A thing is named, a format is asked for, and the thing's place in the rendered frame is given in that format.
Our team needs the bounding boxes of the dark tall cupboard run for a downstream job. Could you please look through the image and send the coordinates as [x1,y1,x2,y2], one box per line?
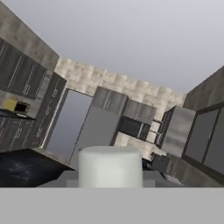
[28,72,68,150]

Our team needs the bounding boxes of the dark wall cupboard run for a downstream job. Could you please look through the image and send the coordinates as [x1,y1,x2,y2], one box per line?
[0,37,48,101]

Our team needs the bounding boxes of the white marshmallow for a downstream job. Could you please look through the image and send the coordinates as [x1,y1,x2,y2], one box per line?
[77,145,144,188]

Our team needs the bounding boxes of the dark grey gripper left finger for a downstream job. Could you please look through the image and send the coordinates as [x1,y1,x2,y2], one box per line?
[38,170,80,188]

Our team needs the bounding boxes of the dark framed glass cupboard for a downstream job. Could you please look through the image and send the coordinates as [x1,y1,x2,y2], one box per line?
[181,101,224,186]

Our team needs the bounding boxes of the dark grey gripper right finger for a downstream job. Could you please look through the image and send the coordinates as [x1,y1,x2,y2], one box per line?
[142,170,182,188]

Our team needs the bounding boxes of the grey cupboards over fridge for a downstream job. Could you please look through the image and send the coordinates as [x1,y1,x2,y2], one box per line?
[91,85,130,116]

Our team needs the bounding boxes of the grey wall cupboard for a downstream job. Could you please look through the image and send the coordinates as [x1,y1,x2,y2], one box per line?
[158,105,197,158]

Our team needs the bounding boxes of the dark base cupboard run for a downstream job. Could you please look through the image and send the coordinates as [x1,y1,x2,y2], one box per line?
[0,115,37,153]

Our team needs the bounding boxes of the black microwave oven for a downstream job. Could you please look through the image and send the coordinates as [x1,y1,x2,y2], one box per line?
[117,115,151,142]

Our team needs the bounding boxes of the black hob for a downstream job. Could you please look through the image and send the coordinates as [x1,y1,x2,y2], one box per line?
[150,153,171,173]

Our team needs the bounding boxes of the grey fridge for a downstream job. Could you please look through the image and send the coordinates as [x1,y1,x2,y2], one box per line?
[69,104,121,171]

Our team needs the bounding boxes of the grey cupboards over microwave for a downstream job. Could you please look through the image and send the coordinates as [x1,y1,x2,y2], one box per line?
[122,98,158,126]

